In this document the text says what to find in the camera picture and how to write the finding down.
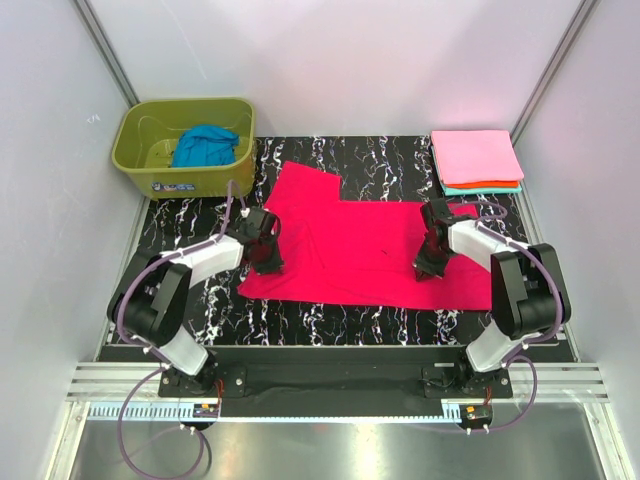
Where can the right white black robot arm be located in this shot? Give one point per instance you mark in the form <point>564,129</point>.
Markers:
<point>529,300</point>

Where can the aluminium frame rail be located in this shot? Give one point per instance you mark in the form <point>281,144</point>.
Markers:
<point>107,380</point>

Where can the folded light teal t shirt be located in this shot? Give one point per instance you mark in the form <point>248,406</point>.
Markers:
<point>458,192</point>

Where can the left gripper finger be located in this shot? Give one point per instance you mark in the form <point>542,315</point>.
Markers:
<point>277,267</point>
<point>262,268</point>

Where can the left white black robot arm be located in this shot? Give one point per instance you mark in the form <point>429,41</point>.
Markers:
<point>150,300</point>

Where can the white slotted cable duct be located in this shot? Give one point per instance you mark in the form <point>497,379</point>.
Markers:
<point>162,411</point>

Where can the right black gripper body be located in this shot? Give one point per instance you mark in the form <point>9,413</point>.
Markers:
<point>429,256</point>

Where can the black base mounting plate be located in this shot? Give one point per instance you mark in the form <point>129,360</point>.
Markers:
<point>382,384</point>

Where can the olive green plastic bin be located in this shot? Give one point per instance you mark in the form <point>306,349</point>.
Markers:
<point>149,136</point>

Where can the folded pink t shirt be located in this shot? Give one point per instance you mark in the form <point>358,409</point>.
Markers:
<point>475,156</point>

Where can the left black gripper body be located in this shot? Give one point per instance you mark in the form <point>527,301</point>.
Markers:
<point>270,249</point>

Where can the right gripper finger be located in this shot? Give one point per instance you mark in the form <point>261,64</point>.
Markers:
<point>439,271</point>
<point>420,274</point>

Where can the magenta t shirt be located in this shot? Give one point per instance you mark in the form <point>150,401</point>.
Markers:
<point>356,253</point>

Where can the folded orange t shirt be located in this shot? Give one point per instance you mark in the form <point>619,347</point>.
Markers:
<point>492,184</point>

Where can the teal blue t shirt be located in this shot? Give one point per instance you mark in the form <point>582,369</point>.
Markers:
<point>205,146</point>

